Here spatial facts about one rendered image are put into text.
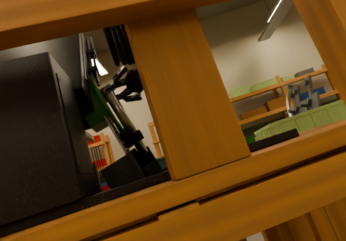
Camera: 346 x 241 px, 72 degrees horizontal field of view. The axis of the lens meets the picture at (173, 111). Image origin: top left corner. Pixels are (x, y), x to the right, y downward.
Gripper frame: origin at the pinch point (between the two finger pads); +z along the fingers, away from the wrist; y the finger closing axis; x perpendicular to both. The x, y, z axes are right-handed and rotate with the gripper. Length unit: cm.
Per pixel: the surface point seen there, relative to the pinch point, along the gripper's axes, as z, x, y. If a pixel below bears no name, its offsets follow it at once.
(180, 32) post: -15.9, 31.6, 18.5
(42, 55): 9.6, 12.2, 21.9
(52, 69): 9.4, 14.9, 18.9
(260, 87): -334, -326, -319
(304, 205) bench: -16, 58, -9
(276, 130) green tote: -64, 2, -62
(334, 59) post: -46, 42, 0
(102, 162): 81, -400, -317
